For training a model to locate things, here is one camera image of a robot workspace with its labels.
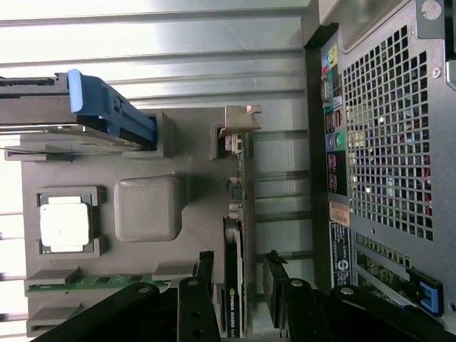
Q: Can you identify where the black open PC case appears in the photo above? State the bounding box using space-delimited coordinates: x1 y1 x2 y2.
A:
302 0 456 332

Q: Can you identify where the green RAM stick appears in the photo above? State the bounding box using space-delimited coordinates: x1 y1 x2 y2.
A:
26 274 172 291

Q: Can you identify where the silver CPU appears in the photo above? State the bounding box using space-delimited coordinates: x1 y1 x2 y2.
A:
38 195 94 254

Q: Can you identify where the grey parts rack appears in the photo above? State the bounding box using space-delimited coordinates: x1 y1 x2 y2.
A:
5 108 257 342

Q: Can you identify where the blue card retention clip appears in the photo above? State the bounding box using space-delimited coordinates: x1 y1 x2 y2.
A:
415 279 445 318

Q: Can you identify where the hard disk with blue carrier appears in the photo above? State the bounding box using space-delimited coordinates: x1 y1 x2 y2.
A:
0 69 157 150

